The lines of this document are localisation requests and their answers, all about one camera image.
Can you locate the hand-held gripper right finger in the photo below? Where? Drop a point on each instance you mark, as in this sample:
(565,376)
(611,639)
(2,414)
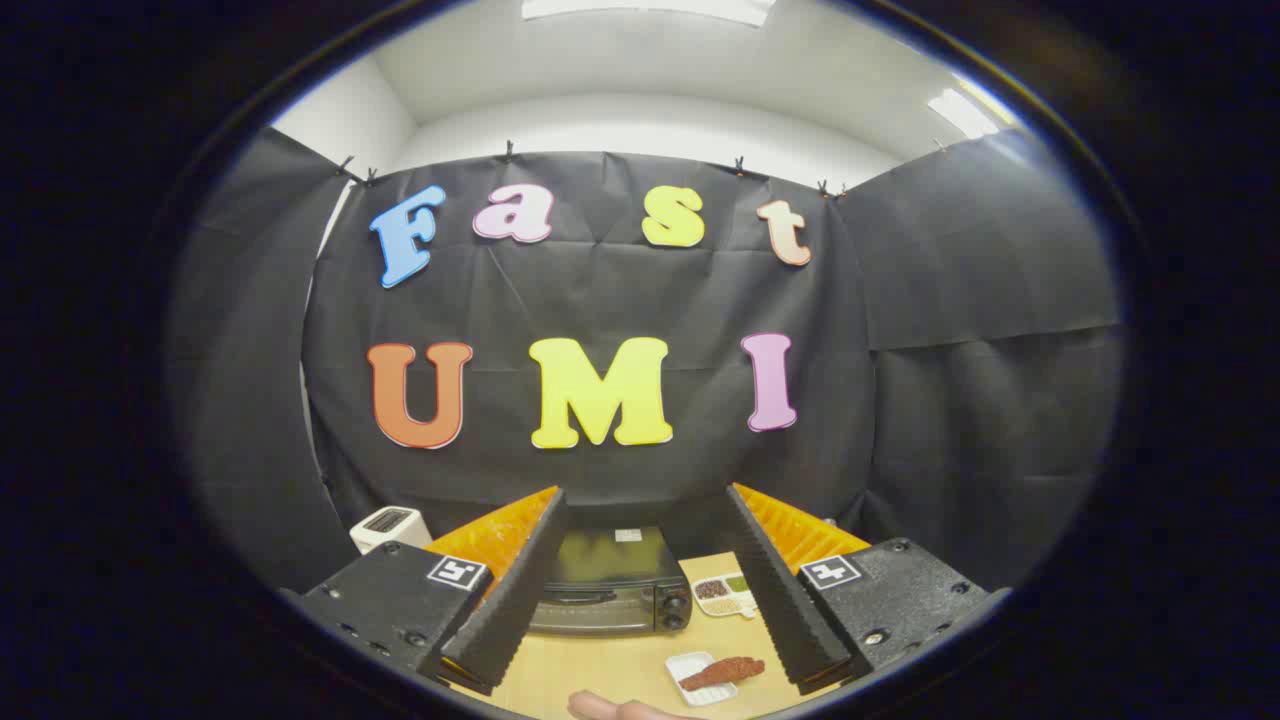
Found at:
(785,600)

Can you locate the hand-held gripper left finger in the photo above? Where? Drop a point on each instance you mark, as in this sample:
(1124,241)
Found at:
(520,600)

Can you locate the black toaster oven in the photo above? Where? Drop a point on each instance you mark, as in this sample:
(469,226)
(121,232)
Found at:
(610,580)

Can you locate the raw red steak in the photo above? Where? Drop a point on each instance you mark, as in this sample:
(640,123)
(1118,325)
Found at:
(725,672)

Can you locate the white bread toaster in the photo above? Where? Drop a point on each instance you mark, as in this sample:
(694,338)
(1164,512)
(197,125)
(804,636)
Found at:
(388,525)

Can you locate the white divided dish with seeds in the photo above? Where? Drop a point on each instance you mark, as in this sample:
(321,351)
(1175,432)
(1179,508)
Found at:
(722,595)

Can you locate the white rectangular dish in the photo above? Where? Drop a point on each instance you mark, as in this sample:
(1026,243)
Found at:
(685,665)

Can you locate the ceiling light panel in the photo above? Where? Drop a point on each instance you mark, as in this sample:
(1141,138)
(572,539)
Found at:
(650,8)
(962,112)

